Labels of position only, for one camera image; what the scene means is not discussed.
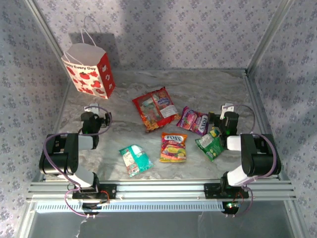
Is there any green snack bag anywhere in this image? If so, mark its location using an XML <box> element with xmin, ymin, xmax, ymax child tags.
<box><xmin>195</xmin><ymin>127</ymin><xmax>225</xmax><ymax>163</ymax></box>

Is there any purple Fox's candy bag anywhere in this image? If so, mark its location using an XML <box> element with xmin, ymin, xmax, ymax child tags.
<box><xmin>176</xmin><ymin>106</ymin><xmax>209</xmax><ymax>136</ymax></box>

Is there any red and white paper bag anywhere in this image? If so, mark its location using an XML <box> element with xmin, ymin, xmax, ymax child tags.
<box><xmin>61</xmin><ymin>28</ymin><xmax>116</xmax><ymax>100</ymax></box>

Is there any teal snack bag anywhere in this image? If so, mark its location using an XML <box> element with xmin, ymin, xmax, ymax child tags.
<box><xmin>118</xmin><ymin>144</ymin><xmax>154</xmax><ymax>178</ymax></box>

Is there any orange Fox's candy bag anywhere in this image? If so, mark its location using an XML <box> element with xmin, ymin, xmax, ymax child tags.
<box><xmin>159</xmin><ymin>132</ymin><xmax>188</xmax><ymax>164</ymax></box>

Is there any large red assorted candy bag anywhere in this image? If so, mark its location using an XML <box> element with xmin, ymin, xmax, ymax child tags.
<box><xmin>132</xmin><ymin>86</ymin><xmax>181</xmax><ymax>133</ymax></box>

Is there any black left controller board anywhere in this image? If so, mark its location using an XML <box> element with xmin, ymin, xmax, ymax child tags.
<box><xmin>81</xmin><ymin>202</ymin><xmax>103</xmax><ymax>216</ymax></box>

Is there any black controller board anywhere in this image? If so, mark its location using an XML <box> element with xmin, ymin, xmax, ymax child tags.
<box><xmin>81</xmin><ymin>202</ymin><xmax>103</xmax><ymax>216</ymax></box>
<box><xmin>221</xmin><ymin>201</ymin><xmax>240</xmax><ymax>215</ymax></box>

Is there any black right controller board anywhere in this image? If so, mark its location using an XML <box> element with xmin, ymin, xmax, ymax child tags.
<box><xmin>221</xmin><ymin>201</ymin><xmax>240</xmax><ymax>215</ymax></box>

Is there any white plastic strip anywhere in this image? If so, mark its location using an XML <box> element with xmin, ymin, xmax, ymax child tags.
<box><xmin>76</xmin><ymin>218</ymin><xmax>87</xmax><ymax>238</ymax></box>

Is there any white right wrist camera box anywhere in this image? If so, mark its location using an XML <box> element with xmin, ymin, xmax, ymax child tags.
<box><xmin>221</xmin><ymin>103</ymin><xmax>235</xmax><ymax>117</ymax></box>

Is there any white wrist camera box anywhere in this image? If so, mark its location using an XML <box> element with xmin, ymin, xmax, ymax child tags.
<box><xmin>84</xmin><ymin>102</ymin><xmax>100</xmax><ymax>112</ymax></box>
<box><xmin>221</xmin><ymin>103</ymin><xmax>235</xmax><ymax>117</ymax></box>

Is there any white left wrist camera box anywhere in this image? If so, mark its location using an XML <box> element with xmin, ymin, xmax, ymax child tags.
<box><xmin>84</xmin><ymin>102</ymin><xmax>100</xmax><ymax>112</ymax></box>

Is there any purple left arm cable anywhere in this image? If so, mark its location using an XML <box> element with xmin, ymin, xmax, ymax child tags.
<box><xmin>43</xmin><ymin>106</ymin><xmax>113</xmax><ymax>218</ymax></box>

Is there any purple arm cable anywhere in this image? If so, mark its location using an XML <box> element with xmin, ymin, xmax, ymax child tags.
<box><xmin>226</xmin><ymin>103</ymin><xmax>277</xmax><ymax>218</ymax></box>
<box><xmin>43</xmin><ymin>106</ymin><xmax>113</xmax><ymax>218</ymax></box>

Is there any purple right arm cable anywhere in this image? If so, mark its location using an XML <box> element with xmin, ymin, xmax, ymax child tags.
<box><xmin>226</xmin><ymin>103</ymin><xmax>277</xmax><ymax>218</ymax></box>

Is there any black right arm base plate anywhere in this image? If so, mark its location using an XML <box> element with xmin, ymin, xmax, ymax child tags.
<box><xmin>204</xmin><ymin>182</ymin><xmax>250</xmax><ymax>199</ymax></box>

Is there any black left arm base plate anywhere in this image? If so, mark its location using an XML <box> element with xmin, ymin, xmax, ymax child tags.
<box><xmin>71</xmin><ymin>182</ymin><xmax>117</xmax><ymax>200</ymax></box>

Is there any thin red wire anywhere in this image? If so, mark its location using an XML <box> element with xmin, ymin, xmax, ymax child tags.
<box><xmin>232</xmin><ymin>191</ymin><xmax>246</xmax><ymax>206</ymax></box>
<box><xmin>100</xmin><ymin>190</ymin><xmax>111</xmax><ymax>205</ymax></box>

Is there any aluminium frame post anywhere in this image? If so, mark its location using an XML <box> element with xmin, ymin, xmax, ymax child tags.
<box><xmin>24</xmin><ymin>0</ymin><xmax>75</xmax><ymax>78</ymax></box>
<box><xmin>247</xmin><ymin>0</ymin><xmax>296</xmax><ymax>72</ymax></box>

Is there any aluminium rail beam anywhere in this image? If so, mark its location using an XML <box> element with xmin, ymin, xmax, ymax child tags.
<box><xmin>26</xmin><ymin>180</ymin><xmax>297</xmax><ymax>202</ymax></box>

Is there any white slotted cable duct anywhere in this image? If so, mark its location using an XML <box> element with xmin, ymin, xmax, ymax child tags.
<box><xmin>35</xmin><ymin>201</ymin><xmax>230</xmax><ymax>213</ymax></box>

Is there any aluminium frame leg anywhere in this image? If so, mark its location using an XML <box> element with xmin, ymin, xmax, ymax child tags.
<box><xmin>284</xmin><ymin>200</ymin><xmax>307</xmax><ymax>238</ymax></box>
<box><xmin>18</xmin><ymin>200</ymin><xmax>38</xmax><ymax>238</ymax></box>

